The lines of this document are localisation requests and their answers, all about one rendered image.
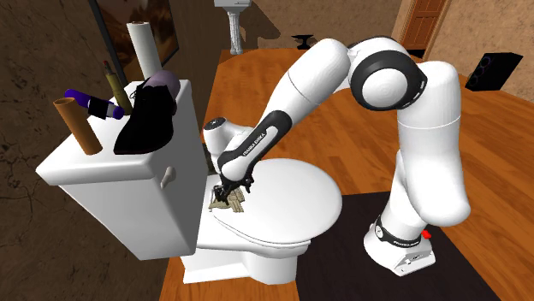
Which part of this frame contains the tan flat object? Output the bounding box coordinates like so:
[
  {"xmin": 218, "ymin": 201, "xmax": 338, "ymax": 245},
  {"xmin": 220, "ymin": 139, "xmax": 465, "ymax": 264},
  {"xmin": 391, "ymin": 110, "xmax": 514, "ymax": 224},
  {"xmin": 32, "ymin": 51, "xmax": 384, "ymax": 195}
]
[{"xmin": 208, "ymin": 187, "xmax": 246, "ymax": 214}]

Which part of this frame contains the white toilet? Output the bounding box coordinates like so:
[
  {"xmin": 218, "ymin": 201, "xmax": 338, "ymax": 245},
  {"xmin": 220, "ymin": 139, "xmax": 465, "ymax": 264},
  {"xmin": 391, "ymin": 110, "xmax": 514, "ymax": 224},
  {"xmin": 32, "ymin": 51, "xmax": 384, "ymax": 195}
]
[{"xmin": 35, "ymin": 79, "xmax": 344, "ymax": 286}]

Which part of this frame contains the black leather shoe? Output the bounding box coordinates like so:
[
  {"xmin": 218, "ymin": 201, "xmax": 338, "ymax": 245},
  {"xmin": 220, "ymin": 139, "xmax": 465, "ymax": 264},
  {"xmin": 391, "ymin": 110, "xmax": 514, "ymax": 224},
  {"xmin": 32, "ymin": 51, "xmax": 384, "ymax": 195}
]
[{"xmin": 112, "ymin": 77, "xmax": 176, "ymax": 156}]

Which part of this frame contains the lilac round object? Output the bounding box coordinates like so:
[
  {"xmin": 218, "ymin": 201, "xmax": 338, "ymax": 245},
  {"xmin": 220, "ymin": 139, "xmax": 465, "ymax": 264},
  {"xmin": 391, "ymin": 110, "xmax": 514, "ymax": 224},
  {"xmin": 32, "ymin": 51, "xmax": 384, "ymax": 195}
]
[{"xmin": 143, "ymin": 69, "xmax": 181, "ymax": 115}]

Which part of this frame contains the dark robot stand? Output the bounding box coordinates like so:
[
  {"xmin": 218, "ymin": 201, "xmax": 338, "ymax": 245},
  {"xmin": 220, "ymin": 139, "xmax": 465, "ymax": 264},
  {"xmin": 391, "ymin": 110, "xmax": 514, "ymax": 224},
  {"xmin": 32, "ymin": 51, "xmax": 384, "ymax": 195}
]
[{"xmin": 294, "ymin": 192, "xmax": 501, "ymax": 301}]

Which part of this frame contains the olive bottle with red tip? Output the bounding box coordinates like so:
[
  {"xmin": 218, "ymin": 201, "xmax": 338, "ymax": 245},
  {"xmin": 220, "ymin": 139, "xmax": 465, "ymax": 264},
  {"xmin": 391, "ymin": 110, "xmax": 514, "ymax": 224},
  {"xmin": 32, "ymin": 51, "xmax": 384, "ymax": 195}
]
[{"xmin": 102, "ymin": 60, "xmax": 134, "ymax": 116}]

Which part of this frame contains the purple and black tool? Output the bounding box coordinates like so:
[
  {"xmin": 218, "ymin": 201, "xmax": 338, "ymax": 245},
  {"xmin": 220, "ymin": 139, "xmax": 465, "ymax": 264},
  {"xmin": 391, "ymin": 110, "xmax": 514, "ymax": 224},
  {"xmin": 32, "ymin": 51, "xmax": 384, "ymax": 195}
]
[{"xmin": 63, "ymin": 88, "xmax": 126, "ymax": 121}]

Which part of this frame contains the brown cardboard tube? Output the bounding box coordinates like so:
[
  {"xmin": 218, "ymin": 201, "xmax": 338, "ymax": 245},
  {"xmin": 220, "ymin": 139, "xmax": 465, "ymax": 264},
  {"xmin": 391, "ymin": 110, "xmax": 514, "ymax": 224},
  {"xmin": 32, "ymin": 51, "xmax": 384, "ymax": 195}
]
[{"xmin": 52, "ymin": 97, "xmax": 104, "ymax": 156}]

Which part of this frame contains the white paper roll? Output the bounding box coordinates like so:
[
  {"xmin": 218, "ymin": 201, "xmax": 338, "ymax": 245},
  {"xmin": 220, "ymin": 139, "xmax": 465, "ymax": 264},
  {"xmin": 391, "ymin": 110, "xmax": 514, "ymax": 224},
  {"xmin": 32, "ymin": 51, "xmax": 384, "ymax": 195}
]
[{"xmin": 126, "ymin": 21, "xmax": 163, "ymax": 80}]

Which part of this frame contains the black anvil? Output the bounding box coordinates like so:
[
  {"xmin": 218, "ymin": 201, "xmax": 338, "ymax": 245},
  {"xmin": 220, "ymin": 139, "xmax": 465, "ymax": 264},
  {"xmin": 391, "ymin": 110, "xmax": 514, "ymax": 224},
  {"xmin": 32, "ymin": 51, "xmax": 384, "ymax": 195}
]
[{"xmin": 291, "ymin": 34, "xmax": 315, "ymax": 51}]

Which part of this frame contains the brown wooden door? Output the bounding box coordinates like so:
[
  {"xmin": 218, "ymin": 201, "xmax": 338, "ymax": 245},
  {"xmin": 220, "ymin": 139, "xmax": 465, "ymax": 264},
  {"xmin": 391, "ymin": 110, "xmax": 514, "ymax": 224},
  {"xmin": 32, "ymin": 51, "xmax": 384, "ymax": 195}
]
[{"xmin": 400, "ymin": 0, "xmax": 451, "ymax": 55}]

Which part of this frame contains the black speaker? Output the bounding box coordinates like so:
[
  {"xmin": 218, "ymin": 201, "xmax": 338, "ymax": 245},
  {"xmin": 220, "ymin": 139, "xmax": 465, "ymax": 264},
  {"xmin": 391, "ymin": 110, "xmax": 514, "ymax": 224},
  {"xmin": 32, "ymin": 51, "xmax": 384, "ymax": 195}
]
[{"xmin": 464, "ymin": 51, "xmax": 525, "ymax": 93}]

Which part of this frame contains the white pedestal sink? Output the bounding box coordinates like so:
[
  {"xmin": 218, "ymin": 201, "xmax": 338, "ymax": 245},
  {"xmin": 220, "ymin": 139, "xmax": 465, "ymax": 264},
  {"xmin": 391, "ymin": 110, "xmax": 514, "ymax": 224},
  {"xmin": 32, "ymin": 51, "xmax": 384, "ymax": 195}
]
[{"xmin": 213, "ymin": 0, "xmax": 257, "ymax": 56}]

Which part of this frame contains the dark framed wall picture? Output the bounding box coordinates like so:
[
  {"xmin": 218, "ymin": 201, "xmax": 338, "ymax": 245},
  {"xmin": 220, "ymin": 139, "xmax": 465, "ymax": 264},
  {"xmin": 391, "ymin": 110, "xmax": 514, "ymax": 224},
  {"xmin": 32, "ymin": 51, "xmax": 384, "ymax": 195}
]
[{"xmin": 88, "ymin": 0, "xmax": 181, "ymax": 86}]

